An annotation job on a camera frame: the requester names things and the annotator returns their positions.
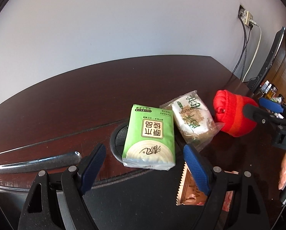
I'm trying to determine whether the red knit hat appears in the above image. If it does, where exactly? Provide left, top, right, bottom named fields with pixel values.
left=213, top=90, right=258, bottom=137

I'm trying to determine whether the green pastry snack packet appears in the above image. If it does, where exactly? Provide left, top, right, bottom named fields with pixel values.
left=160, top=90, right=224, bottom=152

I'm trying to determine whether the green tissue pack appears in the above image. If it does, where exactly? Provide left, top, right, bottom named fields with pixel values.
left=122, top=104, right=175, bottom=171

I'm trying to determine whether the person's right hand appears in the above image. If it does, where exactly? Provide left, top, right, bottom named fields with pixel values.
left=278, top=153, right=286, bottom=190

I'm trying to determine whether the glass bottle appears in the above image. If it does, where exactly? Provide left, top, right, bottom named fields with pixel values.
left=265, top=84, right=278, bottom=100

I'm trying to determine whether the black monitor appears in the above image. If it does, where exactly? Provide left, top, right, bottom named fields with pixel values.
left=247, top=26, right=286, bottom=94

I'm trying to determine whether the black desk mat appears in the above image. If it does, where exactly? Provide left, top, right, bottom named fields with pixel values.
left=0, top=157, right=286, bottom=230

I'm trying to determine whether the round cable grommet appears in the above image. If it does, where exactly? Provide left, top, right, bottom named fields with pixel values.
left=109, top=122, right=128, bottom=162

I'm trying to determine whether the white power cable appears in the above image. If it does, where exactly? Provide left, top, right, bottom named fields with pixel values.
left=241, top=21, right=262, bottom=83

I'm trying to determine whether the grey cable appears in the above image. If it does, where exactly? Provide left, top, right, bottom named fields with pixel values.
left=231, top=15, right=248, bottom=75

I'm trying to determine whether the wall power socket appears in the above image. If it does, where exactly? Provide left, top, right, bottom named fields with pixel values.
left=238, top=5, right=253, bottom=26

